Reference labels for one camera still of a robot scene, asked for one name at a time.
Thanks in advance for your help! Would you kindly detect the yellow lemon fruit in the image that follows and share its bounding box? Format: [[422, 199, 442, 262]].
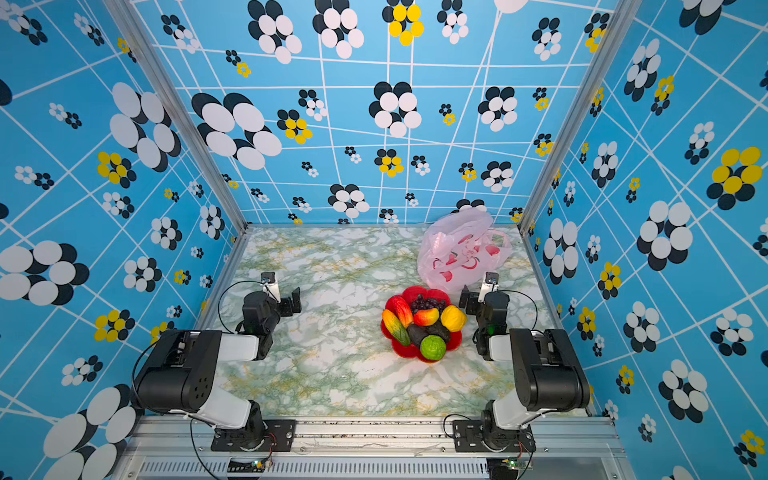
[[440, 305, 467, 333]]

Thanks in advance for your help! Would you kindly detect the red yellow mango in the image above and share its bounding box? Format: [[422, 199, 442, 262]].
[[413, 308, 440, 328], [387, 295, 413, 328]]

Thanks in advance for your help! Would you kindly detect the pink translucent plastic bag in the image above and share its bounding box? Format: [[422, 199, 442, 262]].
[[417, 208, 512, 294]]

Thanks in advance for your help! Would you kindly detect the green lime fruit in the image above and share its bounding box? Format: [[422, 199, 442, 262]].
[[419, 335, 447, 362]]

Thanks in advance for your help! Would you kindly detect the orange green papaya fruit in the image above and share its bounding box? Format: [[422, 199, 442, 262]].
[[382, 310, 411, 347]]

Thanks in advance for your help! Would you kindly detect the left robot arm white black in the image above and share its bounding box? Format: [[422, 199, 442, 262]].
[[132, 288, 302, 453]]

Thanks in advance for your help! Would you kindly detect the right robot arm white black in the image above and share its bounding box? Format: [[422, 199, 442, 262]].
[[451, 289, 590, 453]]

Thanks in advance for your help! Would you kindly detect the red flower-shaped plate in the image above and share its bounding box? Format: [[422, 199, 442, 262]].
[[380, 285, 468, 363]]

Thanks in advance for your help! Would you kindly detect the dark avocado right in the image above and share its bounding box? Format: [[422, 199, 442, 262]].
[[425, 322, 452, 344]]

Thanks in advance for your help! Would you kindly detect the dark avocado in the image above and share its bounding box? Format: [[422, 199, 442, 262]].
[[406, 324, 429, 348], [425, 322, 452, 344]]

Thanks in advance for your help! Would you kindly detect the dark purple grape bunch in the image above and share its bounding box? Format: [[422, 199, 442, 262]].
[[411, 294, 448, 313]]

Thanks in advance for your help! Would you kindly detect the dark avocado left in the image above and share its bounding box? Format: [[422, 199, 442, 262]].
[[406, 324, 429, 348]]

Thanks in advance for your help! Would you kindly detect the right green circuit board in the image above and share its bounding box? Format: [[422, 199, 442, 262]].
[[486, 458, 525, 473]]

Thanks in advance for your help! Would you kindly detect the green circuit board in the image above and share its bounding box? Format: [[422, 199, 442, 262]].
[[227, 458, 268, 473], [486, 458, 525, 473]]

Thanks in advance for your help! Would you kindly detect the left green circuit board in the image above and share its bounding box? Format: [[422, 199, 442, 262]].
[[227, 458, 268, 473]]

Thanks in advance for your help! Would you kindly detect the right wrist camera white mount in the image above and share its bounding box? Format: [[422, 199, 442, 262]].
[[478, 272, 499, 303]]

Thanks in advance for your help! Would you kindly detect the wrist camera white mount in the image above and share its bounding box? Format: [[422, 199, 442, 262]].
[[478, 272, 499, 303], [260, 271, 281, 302]]

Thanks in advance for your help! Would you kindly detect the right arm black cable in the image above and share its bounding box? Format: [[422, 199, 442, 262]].
[[500, 289, 540, 332]]

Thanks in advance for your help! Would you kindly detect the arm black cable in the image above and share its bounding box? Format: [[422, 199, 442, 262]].
[[500, 289, 540, 332], [217, 279, 268, 335]]

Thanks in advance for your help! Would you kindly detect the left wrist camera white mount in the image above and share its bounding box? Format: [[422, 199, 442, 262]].
[[260, 271, 281, 302]]

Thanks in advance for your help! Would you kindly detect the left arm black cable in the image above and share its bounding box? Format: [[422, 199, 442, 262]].
[[217, 279, 268, 335]]

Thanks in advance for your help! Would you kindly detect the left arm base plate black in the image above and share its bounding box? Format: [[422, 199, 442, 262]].
[[210, 420, 296, 453]]

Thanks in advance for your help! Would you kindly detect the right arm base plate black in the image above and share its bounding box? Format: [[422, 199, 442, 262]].
[[451, 419, 537, 455]]

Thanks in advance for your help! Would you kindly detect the aluminium front rail frame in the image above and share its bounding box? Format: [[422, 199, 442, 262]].
[[113, 416, 638, 479]]

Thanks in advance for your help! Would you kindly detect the right aluminium corner post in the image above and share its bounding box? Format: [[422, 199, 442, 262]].
[[519, 0, 642, 234]]

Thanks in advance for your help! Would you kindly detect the aluminium corner post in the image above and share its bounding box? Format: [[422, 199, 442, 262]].
[[103, 0, 248, 235], [519, 0, 642, 234]]

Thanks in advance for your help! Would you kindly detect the left aluminium corner post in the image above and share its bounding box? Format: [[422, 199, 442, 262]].
[[103, 0, 248, 235]]

